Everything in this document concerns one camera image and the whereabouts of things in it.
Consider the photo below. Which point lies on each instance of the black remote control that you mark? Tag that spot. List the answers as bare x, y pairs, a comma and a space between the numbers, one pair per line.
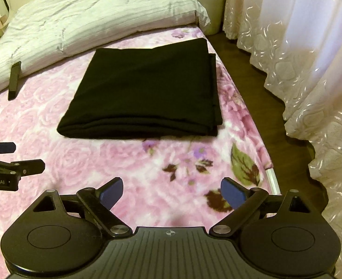
15, 72

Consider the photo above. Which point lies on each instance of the pink floral blanket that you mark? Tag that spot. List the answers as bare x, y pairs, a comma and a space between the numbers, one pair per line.
167, 183

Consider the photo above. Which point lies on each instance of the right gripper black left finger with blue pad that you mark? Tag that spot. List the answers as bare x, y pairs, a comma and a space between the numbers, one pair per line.
95, 206

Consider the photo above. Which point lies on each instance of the white striped duvet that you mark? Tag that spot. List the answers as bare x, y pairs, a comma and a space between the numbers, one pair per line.
44, 32

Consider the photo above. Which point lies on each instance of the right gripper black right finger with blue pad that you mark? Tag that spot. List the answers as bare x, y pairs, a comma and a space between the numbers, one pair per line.
246, 203

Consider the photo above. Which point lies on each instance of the beige headboard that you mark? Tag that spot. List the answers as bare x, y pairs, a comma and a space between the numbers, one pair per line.
210, 3

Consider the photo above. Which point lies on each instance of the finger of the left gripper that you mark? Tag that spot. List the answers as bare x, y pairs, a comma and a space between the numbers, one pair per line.
23, 168

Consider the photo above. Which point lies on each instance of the white lace curtain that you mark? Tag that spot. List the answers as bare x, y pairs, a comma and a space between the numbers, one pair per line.
298, 44

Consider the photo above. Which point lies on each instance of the black garment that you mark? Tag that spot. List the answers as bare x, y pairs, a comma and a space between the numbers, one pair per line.
170, 90

